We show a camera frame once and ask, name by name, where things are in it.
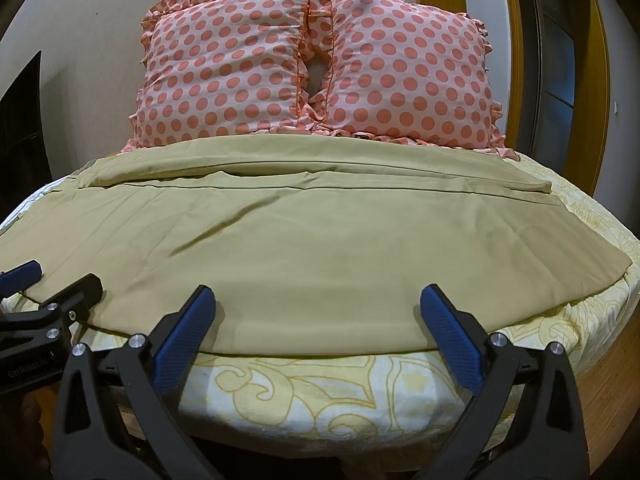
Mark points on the olive green sheet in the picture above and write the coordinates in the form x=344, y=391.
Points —
x=300, y=260

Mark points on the bed with yellow patterned sheet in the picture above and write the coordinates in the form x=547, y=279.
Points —
x=320, y=395

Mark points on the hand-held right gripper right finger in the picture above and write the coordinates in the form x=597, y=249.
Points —
x=451, y=336

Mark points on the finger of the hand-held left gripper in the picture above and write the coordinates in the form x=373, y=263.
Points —
x=79, y=291
x=22, y=276

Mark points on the wooden door frame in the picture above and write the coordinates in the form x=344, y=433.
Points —
x=597, y=85

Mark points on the dark glass door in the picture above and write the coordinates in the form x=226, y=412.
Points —
x=555, y=60

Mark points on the pink polka dot pillow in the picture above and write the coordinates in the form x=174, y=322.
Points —
x=225, y=65
x=400, y=65

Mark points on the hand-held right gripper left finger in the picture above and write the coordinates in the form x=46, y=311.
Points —
x=186, y=336

